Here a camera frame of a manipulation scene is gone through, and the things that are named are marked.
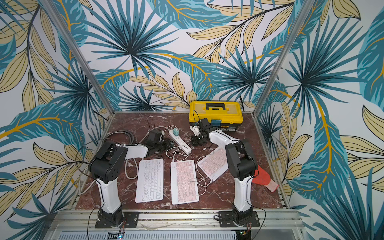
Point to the white wireless keyboard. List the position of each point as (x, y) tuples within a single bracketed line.
[(150, 184)]

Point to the red work glove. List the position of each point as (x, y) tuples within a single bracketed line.
[(262, 178)]

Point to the white power strip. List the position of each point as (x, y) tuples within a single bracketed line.
[(181, 143)]

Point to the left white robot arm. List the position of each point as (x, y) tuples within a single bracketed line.
[(107, 164)]

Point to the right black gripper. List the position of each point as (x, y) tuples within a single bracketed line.
[(198, 139)]

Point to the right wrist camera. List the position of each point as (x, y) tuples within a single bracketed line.
[(195, 130)]

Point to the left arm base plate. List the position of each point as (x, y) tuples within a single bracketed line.
[(118, 220)]

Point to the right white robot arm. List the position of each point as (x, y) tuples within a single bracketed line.
[(241, 163)]

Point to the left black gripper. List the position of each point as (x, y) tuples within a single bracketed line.
[(168, 144)]

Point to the aluminium front rail frame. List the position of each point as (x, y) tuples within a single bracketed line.
[(279, 224)]

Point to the pink keyboard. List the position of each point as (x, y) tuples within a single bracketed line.
[(184, 183), (214, 164)]

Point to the yellow black toolbox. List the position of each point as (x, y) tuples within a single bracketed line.
[(226, 115)]

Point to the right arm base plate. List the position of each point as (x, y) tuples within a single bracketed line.
[(232, 219)]

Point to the teal charger plug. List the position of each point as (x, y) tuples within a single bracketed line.
[(175, 132)]

